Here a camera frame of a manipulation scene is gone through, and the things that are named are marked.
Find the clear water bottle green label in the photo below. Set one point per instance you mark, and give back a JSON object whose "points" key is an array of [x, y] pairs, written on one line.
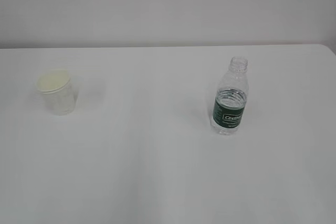
{"points": [[231, 97]]}

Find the white paper cup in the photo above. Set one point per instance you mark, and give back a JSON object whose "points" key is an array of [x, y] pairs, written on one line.
{"points": [[55, 88]]}

